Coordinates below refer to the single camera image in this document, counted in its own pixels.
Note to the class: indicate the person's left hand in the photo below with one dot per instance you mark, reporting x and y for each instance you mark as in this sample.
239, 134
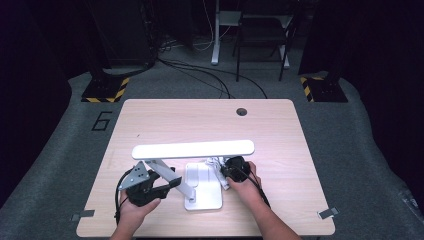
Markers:
135, 213

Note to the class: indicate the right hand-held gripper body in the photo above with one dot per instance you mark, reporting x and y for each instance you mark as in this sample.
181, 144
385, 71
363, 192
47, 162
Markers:
235, 170

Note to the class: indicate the person's right hand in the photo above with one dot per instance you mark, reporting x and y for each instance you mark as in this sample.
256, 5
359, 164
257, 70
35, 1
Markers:
246, 191

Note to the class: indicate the grey tape strip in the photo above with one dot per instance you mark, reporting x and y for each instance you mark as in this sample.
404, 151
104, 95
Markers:
328, 213
83, 215

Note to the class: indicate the white desk lamp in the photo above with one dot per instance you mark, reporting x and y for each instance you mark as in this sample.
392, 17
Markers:
193, 149

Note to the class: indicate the black cabinet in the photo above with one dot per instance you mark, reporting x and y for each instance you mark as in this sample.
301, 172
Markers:
126, 33

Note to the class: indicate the white desk frame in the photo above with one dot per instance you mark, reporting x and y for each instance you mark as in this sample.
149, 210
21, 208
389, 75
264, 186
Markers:
215, 40

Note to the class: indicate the black folding chair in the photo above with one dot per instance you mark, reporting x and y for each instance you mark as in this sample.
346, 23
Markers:
263, 30

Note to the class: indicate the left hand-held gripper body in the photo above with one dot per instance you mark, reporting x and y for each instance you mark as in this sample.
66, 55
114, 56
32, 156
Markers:
143, 193

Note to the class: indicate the black stand with striped base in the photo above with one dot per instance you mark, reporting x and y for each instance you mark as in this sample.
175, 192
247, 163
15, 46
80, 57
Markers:
328, 90
105, 90

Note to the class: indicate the white grey patterned cloth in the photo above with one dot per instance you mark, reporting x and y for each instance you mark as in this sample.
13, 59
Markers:
214, 162

